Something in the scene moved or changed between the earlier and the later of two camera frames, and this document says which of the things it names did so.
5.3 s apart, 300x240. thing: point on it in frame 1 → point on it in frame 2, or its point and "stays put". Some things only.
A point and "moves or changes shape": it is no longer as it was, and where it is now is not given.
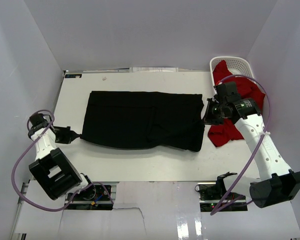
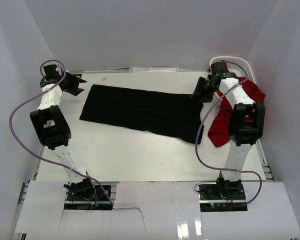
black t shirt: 135,118 moves or changes shape
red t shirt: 226,131 stays put
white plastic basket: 236,66 stays put
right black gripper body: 214,114 → 204,89
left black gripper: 69,135 → 75,80
